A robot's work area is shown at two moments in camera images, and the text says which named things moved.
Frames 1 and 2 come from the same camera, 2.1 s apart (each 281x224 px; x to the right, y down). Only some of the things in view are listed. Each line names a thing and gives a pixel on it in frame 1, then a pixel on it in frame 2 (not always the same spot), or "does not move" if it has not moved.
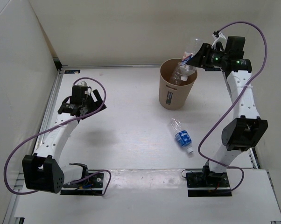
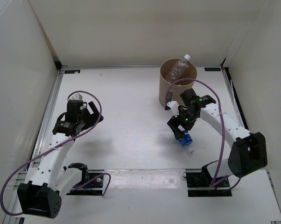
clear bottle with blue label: x=183 y=136 does not move
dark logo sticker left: x=72 y=71 does not move
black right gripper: x=198 y=60 -> x=174 y=122
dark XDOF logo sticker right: x=213 y=69 does not move
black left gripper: x=96 y=105 -> x=93 y=117
